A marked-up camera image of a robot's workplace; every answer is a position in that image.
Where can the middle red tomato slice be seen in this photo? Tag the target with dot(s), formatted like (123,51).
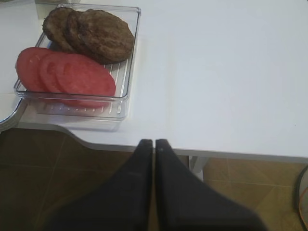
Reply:
(47,71)

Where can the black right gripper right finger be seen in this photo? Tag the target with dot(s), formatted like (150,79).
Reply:
(185,203)

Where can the left red tomato slice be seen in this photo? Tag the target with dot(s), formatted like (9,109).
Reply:
(27,68)

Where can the right red tomato slice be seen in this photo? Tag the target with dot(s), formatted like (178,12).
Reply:
(78,74)

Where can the brown meat patty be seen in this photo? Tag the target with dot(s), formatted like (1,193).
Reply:
(54,27)
(71,33)
(107,36)

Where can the left brown meat patty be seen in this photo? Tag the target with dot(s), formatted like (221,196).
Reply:
(54,27)

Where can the right brown meat patty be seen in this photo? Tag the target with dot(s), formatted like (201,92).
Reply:
(107,36)

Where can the white serving tray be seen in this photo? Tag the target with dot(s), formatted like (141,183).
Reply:
(18,31)

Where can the clear patty and tomato box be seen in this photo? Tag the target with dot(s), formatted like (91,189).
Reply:
(85,105)

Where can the red tomato slice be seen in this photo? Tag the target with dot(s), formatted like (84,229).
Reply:
(27,68)
(47,71)
(78,74)

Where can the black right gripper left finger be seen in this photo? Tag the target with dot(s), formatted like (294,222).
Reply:
(120,204)

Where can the round dark object on floor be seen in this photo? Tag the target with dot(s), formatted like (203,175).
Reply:
(301,197)

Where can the middle brown meat patty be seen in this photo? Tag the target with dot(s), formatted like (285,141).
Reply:
(71,33)

